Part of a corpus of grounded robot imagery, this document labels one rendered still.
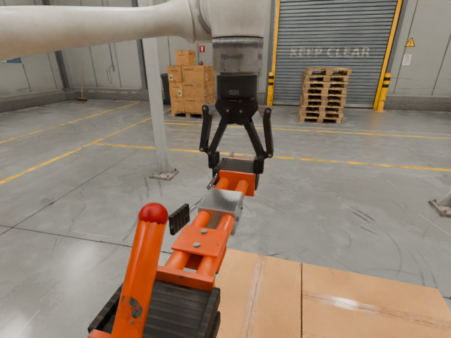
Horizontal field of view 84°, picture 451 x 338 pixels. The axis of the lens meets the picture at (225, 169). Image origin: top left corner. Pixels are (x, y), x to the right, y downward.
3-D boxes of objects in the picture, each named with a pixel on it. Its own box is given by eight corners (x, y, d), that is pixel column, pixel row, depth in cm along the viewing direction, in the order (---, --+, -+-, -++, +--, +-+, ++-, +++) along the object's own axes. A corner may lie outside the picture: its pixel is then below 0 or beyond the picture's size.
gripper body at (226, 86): (209, 74, 44) (210, 127, 48) (256, 75, 42) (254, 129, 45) (220, 72, 50) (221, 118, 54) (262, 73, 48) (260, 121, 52)
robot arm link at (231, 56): (260, 36, 39) (258, 77, 41) (266, 40, 47) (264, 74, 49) (204, 37, 41) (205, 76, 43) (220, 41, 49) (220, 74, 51)
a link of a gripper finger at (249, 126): (239, 106, 50) (246, 103, 50) (261, 155, 53) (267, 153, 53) (235, 110, 47) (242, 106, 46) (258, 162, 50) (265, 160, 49)
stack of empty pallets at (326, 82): (343, 124, 636) (354, 68, 584) (298, 121, 658) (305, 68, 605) (334, 114, 752) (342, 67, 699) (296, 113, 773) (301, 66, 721)
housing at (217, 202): (236, 236, 40) (237, 212, 38) (196, 230, 42) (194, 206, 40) (244, 212, 46) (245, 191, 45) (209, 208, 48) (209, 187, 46)
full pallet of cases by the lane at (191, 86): (205, 118, 701) (203, 49, 631) (170, 116, 721) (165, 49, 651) (215, 110, 809) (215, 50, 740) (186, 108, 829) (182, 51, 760)
